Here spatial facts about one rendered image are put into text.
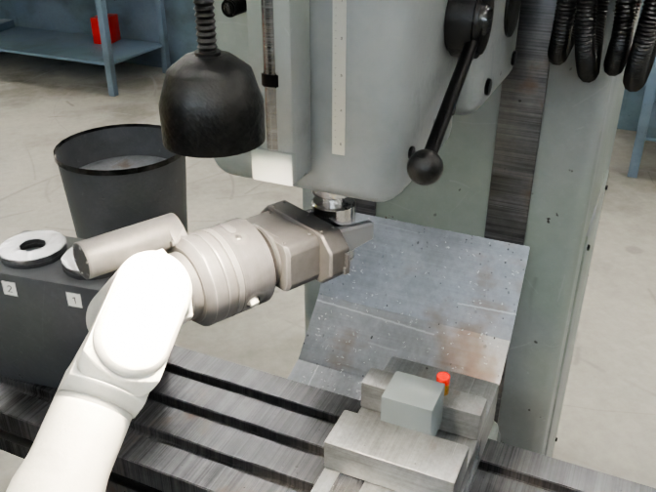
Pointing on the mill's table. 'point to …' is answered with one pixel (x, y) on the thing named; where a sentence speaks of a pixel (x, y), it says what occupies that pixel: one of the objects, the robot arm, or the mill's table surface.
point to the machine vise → (487, 393)
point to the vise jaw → (394, 455)
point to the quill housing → (362, 91)
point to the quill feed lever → (423, 169)
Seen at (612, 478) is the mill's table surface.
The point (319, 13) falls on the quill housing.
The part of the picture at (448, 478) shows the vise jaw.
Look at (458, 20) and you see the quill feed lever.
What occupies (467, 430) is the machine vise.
